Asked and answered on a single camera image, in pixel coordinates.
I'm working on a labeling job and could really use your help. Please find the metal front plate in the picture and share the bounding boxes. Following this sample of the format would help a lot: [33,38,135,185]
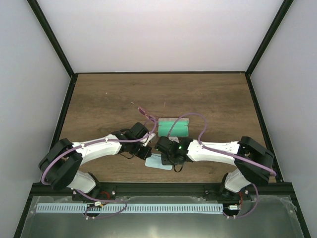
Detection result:
[21,196,304,238]

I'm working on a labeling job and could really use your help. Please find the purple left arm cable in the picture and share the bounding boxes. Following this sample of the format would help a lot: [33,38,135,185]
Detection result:
[41,119,158,201]

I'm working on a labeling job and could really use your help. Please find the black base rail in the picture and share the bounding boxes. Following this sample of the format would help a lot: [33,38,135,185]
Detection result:
[31,181,293,201]

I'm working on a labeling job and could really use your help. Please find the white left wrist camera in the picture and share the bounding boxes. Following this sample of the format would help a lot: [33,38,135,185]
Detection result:
[140,133,156,147]

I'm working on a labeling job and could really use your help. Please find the light blue slotted strip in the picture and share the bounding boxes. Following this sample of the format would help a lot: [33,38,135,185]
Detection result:
[35,203,223,214]

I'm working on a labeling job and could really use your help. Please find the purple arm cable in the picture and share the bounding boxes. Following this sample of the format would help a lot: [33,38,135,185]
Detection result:
[167,113,277,196]
[41,119,158,201]

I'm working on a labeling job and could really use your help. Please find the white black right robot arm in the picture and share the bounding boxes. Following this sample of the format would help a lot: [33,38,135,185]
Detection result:
[155,136,277,200]

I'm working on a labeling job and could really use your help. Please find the light blue cleaning cloth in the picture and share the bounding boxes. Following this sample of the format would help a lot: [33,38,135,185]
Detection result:
[145,154,173,171]

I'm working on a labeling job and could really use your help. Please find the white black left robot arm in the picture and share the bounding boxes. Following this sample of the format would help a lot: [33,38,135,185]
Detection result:
[39,122,156,200]

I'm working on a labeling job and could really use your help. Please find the pink sunglasses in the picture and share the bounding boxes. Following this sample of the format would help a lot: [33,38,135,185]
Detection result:
[138,107,159,122]

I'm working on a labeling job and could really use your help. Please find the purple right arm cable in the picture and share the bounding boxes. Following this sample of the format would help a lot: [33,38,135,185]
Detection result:
[167,113,277,196]

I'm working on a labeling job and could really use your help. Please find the black enclosure frame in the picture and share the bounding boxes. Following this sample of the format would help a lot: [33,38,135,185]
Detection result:
[12,0,311,238]

